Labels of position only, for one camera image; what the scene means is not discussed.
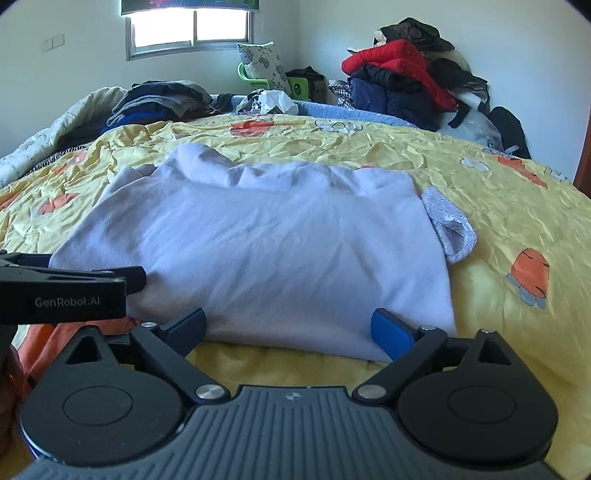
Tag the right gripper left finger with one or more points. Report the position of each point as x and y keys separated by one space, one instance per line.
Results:
x=110 y=399

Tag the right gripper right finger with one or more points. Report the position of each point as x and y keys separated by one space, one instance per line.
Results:
x=470 y=402

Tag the light lavender long-sleeve top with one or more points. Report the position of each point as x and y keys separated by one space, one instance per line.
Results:
x=296 y=255

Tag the folded dark clothes stack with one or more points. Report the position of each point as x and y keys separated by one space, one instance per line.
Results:
x=155 y=101

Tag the dark navy clothes pile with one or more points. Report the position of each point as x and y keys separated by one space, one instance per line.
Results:
x=379 y=90

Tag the yellow carrot-print bed cover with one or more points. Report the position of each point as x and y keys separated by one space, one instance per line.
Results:
x=528 y=277

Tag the white printed quilt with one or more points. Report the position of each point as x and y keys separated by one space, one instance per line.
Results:
x=44 y=143

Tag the brown wooden door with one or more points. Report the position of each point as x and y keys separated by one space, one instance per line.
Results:
x=582 y=180

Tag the light blue knitted blanket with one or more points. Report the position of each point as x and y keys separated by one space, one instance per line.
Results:
x=227 y=103

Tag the grey plastic-wrapped bundle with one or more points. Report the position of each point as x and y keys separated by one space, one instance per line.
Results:
x=469 y=123

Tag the black backpack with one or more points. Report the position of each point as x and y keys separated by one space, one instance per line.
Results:
x=512 y=134

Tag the white plastic bag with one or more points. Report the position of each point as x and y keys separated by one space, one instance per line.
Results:
x=266 y=102

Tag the lotus print roller blind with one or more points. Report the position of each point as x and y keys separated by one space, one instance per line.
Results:
x=129 y=7

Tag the floral white cushion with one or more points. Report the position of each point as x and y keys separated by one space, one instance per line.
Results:
x=261 y=67

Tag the red puffer jacket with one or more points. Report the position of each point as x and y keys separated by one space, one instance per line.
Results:
x=403 y=58

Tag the black patterned garment on pile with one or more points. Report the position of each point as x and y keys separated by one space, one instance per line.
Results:
x=423 y=36

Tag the white wall switch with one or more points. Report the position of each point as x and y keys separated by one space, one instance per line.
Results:
x=54 y=42

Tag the window with metal frame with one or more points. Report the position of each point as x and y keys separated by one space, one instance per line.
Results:
x=167 y=31

